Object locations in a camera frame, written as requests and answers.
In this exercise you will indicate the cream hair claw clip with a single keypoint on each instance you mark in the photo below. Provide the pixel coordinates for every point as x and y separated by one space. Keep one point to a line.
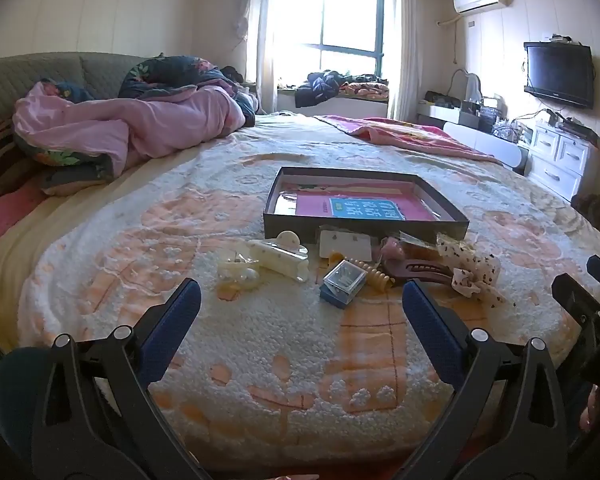
280 257

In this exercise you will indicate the clear packet with yellow accessory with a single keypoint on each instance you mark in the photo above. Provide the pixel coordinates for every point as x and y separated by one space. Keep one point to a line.
420 247

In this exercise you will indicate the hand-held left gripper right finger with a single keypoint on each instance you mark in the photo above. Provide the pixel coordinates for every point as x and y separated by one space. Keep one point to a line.
430 320

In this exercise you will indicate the pink quilt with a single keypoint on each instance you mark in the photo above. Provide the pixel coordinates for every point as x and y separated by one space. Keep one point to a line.
145 125

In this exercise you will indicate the cream curtain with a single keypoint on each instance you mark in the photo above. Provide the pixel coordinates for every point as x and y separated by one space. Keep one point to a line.
407 45

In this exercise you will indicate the sheer white curtain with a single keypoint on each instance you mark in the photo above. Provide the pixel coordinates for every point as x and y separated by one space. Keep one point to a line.
262 35

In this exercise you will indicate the small blue jewelry box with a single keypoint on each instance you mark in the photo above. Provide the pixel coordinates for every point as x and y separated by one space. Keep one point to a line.
342 282

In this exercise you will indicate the pink patterned blanket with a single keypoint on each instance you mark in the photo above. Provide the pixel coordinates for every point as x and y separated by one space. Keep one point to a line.
415 135

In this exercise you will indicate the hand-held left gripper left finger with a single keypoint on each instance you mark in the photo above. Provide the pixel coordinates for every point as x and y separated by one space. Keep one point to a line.
172 317

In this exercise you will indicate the striped pillow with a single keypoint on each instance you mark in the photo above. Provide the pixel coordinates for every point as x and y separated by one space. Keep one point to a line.
0 160

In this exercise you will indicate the window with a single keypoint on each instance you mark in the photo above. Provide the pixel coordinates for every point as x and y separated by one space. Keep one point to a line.
350 20

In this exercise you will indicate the black set-top box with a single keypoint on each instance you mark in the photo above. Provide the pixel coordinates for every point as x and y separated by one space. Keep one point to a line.
577 129

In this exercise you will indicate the white earring card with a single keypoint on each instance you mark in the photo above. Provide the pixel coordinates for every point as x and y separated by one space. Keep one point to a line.
345 246

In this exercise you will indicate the shallow black cardboard box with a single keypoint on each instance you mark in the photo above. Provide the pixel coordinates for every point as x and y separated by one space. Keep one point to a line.
300 225

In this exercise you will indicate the green quilted headboard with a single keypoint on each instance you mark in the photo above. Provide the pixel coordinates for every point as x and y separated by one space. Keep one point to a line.
95 70

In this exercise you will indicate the white and orange printed blanket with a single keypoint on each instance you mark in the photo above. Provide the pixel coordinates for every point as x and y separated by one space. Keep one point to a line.
280 360

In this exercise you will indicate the pink scrunchie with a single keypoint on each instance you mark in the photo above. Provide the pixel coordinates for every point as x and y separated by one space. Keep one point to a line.
392 249

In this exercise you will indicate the white desk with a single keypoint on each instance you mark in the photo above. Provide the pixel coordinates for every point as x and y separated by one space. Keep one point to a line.
485 140

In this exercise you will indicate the black wall television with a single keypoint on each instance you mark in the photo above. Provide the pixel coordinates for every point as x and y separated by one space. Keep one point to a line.
560 75

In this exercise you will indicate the dark clothes pile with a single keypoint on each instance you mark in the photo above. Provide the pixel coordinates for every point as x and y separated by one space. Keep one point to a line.
320 87

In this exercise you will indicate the polka-dot fabric hair bow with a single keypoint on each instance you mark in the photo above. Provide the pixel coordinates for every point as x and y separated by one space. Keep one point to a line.
472 272

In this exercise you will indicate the dark floral quilt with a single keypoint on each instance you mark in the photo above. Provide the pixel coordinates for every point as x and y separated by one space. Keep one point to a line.
170 72

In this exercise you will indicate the folded pink floral blanket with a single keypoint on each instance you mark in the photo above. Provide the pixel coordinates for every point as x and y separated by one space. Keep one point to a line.
367 90

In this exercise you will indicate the brown bag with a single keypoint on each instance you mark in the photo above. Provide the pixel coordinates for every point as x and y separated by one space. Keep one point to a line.
594 210

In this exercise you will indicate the white drawer cabinet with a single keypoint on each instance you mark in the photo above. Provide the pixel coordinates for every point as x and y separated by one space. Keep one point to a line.
562 160

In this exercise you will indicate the bagged pearl hair accessory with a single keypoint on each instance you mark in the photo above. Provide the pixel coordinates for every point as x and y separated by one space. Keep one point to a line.
240 275

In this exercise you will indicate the dark pink hair claw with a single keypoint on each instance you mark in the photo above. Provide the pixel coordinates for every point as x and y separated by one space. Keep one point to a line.
420 267

